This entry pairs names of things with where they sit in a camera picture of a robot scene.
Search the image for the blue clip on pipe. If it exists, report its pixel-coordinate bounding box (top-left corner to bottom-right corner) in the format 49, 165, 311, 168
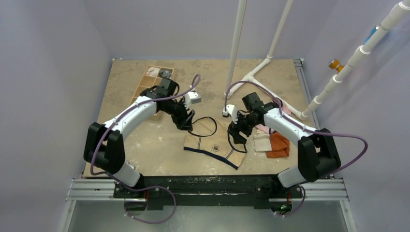
364, 25, 379, 44

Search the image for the rolled white underwear in tray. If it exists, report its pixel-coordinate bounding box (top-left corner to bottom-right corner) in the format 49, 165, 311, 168
146, 67, 160, 77

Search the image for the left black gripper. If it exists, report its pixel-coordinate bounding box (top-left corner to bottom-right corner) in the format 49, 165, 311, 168
161, 97, 194, 131

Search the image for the orange valve fitting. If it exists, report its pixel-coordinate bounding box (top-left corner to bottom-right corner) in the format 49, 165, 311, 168
328, 59, 344, 73

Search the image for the wooden compartment tray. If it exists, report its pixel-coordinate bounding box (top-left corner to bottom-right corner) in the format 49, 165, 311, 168
130, 65, 176, 105

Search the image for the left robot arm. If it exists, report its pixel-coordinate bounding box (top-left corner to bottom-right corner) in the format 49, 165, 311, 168
83, 74, 201, 198

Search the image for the rolled grey underwear in tray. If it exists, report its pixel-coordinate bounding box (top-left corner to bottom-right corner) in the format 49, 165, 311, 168
158, 69, 172, 79

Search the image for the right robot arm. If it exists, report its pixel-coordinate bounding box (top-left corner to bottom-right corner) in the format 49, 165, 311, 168
222, 92, 341, 197

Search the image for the pink underwear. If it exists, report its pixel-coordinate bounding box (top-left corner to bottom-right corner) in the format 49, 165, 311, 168
255, 98, 295, 137

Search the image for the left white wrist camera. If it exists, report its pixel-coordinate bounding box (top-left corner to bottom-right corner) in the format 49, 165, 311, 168
183, 91, 202, 109

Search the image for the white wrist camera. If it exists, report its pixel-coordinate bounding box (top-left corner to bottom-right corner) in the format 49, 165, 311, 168
183, 91, 202, 109
222, 104, 238, 124

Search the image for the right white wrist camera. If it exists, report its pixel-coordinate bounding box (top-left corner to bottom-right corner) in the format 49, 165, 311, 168
222, 104, 238, 124

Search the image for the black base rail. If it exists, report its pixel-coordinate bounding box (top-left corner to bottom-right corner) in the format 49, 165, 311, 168
113, 174, 303, 211

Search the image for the white PVC pipe on wall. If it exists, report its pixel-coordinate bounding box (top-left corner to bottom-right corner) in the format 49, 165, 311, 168
300, 0, 410, 119

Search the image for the orange white underwear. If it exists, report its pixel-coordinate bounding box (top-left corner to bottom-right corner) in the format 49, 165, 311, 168
254, 129, 290, 159

